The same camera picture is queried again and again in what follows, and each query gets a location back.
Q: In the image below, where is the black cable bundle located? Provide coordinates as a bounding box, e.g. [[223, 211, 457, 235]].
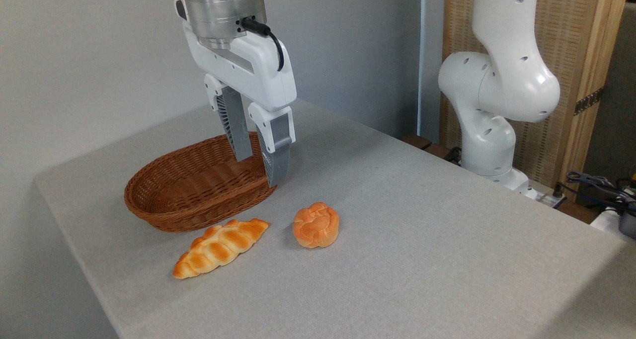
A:
[[556, 171, 636, 211]]

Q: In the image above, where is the woven wooden folding screen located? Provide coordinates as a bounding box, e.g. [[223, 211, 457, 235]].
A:
[[440, 0, 631, 201]]

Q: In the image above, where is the white vertical wall trim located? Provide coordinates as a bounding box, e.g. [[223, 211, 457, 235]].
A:
[[419, 0, 429, 139]]

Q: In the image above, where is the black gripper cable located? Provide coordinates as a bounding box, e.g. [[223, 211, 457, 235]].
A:
[[240, 17, 285, 73]]

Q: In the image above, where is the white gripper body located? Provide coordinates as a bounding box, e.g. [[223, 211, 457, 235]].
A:
[[174, 0, 298, 113]]

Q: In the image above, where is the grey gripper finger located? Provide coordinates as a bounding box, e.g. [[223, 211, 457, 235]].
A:
[[204, 74, 253, 162], [247, 103, 297, 188]]

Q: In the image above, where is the long braided bread loaf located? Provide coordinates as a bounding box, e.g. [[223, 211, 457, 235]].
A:
[[172, 218, 270, 280]]

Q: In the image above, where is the brown wooden platform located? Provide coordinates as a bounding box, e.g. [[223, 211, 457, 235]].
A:
[[399, 134, 464, 165]]

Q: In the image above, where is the round orange bread bun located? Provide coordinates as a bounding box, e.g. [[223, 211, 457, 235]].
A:
[[292, 202, 340, 249]]

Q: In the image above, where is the brown wicker basket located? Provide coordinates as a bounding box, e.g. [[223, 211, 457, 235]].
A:
[[124, 132, 278, 233]]

